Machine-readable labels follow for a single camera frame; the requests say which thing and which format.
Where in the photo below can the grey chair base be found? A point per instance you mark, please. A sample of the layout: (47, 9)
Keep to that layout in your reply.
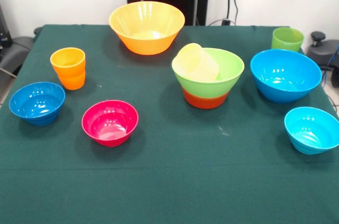
(16, 49)

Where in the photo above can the large blue bowl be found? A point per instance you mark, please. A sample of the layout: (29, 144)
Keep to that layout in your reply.
(286, 89)

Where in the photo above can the red-orange bowl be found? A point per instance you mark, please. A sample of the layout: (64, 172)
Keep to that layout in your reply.
(205, 102)

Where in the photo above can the black chair base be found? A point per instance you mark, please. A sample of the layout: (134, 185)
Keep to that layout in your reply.
(321, 52)

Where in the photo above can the orange cup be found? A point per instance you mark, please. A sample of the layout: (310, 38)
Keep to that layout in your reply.
(69, 73)

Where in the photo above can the yellow cup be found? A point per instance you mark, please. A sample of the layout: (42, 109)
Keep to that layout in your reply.
(196, 62)

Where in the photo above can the small light blue bowl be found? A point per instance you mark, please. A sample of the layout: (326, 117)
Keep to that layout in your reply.
(310, 139)

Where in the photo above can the pink bowl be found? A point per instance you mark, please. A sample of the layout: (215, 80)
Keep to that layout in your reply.
(110, 134)

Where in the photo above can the green cup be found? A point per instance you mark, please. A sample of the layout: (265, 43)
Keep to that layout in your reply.
(287, 42)

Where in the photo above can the green bowl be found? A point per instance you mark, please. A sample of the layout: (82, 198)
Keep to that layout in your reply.
(227, 86)

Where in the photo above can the small dark blue bowl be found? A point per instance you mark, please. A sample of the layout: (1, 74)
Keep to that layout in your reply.
(37, 110)

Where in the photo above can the dark green tablecloth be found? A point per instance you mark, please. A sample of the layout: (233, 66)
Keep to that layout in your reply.
(169, 168)

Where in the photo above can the large yellow-orange bowl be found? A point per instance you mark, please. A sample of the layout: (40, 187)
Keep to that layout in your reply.
(147, 44)

